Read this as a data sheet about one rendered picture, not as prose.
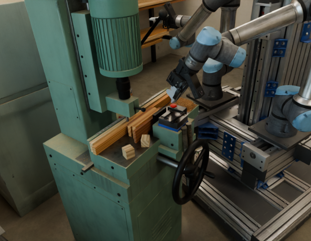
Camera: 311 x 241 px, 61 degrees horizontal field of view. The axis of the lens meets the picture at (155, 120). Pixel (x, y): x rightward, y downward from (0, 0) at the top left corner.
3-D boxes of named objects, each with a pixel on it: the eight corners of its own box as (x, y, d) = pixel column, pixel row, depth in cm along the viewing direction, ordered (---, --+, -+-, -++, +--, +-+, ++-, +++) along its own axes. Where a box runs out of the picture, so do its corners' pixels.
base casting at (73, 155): (128, 205, 110) (125, 189, 105) (46, 157, 139) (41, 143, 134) (183, 148, 140) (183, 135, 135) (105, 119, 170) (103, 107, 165)
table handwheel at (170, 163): (171, 212, 97) (195, 137, 97) (130, 190, 107) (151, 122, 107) (198, 202, 122) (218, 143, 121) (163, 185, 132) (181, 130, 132)
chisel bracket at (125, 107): (130, 121, 114) (128, 104, 109) (107, 113, 121) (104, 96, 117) (140, 114, 119) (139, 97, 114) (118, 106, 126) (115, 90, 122)
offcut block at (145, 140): (142, 141, 115) (142, 134, 114) (150, 141, 115) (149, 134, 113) (141, 147, 112) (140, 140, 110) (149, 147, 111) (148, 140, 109)
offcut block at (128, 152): (131, 151, 109) (130, 143, 107) (135, 156, 107) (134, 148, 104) (123, 155, 108) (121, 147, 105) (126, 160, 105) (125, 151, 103)
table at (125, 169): (145, 190, 99) (144, 179, 96) (90, 161, 114) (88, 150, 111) (215, 118, 140) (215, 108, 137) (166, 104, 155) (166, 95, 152)
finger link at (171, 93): (164, 95, 117) (173, 81, 111) (174, 104, 116) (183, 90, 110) (160, 98, 115) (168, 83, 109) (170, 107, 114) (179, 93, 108)
